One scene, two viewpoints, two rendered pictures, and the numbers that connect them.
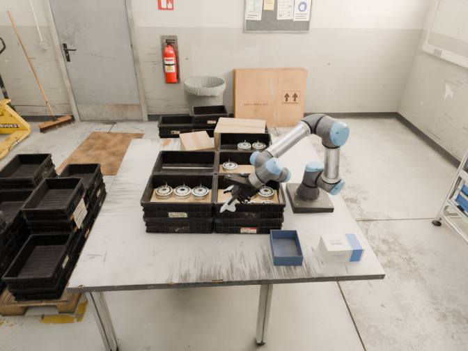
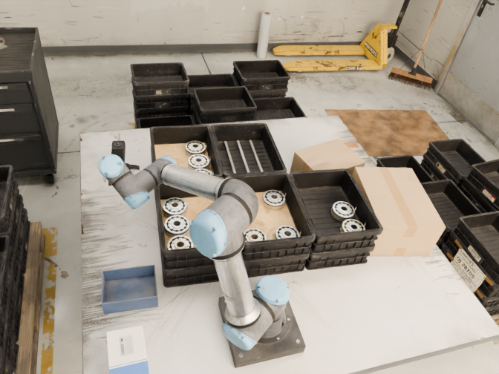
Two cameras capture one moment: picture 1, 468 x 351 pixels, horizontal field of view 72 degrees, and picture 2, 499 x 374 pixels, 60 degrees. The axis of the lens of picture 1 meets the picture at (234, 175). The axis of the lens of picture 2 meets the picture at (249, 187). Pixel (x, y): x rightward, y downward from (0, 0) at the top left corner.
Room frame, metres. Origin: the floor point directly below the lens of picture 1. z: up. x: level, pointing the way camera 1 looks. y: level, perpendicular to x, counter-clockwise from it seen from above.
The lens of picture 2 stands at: (1.36, -1.29, 2.18)
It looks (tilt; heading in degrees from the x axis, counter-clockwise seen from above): 42 degrees down; 72
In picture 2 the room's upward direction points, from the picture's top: 9 degrees clockwise
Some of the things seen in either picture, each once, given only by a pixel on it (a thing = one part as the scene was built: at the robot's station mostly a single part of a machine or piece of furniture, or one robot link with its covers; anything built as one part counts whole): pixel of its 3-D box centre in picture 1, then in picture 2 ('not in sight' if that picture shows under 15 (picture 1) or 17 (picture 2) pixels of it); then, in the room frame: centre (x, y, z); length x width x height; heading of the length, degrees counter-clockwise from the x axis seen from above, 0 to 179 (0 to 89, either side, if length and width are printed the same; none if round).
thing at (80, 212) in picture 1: (81, 212); not in sight; (1.91, 1.17, 0.41); 0.31 x 0.02 x 0.16; 4
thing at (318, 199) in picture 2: (244, 148); (330, 209); (2.14, -0.08, 0.87); 0.40 x 0.30 x 0.11; 91
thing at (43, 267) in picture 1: (44, 265); (168, 140); (1.52, 1.29, 0.26); 0.40 x 0.30 x 0.23; 4
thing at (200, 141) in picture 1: (196, 149); (326, 168); (2.28, 0.30, 0.78); 0.30 x 0.22 x 0.16; 19
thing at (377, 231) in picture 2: (245, 142); (333, 201); (2.14, -0.08, 0.92); 0.40 x 0.30 x 0.02; 91
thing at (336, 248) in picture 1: (340, 247); (128, 361); (1.26, -0.59, 0.75); 0.20 x 0.12 x 0.09; 95
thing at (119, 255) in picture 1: (224, 225); (249, 262); (1.86, 0.06, 0.35); 1.60 x 1.60 x 0.70; 4
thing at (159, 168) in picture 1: (186, 169); (245, 156); (1.83, 0.32, 0.87); 0.40 x 0.30 x 0.11; 91
